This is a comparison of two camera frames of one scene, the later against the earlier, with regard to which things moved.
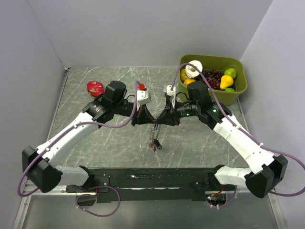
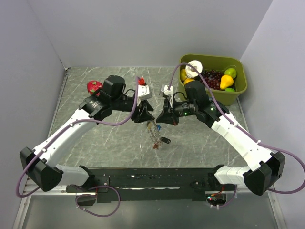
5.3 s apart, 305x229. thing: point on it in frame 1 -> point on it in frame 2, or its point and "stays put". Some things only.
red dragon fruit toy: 95,88 stays put
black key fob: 158,145 -> 165,140
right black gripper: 167,118 stays put
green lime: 230,72 stays put
